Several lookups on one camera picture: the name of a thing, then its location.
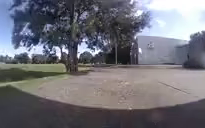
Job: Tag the grey gravel paved ground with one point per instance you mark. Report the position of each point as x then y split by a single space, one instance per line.
106 86

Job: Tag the slender tree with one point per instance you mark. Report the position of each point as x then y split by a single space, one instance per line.
116 30

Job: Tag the large dark leafy tree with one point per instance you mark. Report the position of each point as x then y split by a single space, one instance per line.
71 33

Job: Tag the pale building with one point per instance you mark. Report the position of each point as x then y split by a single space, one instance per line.
160 51

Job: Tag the distant row of trees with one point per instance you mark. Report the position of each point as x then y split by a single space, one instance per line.
23 59

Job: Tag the green grass field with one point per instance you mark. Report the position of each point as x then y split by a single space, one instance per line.
20 71

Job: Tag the dark bush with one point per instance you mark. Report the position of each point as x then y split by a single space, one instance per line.
200 50

